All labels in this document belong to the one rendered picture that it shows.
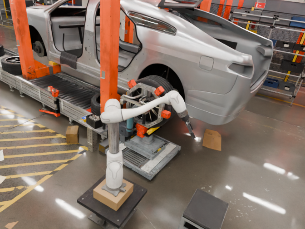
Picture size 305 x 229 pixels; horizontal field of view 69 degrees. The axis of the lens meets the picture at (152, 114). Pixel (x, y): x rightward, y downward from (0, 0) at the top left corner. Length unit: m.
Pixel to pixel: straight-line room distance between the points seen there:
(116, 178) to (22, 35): 2.98
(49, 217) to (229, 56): 2.50
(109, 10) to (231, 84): 1.57
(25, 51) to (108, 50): 1.96
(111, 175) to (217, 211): 1.07
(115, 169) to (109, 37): 1.47
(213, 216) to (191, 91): 1.41
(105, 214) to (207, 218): 0.94
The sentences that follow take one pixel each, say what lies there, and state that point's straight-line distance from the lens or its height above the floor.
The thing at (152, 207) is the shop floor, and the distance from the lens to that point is 2.72.
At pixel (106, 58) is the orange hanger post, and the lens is 2.81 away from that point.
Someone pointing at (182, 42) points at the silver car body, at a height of 1.62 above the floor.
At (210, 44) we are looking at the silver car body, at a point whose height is 1.67.
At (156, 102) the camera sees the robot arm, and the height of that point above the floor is 1.28.
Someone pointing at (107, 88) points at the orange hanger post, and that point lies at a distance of 2.92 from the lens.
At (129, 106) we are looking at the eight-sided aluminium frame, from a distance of 2.96.
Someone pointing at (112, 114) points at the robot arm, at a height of 1.22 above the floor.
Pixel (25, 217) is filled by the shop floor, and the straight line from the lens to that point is 2.78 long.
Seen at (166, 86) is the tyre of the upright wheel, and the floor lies 1.12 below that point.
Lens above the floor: 2.11
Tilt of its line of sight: 29 degrees down
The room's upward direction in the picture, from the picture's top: 7 degrees clockwise
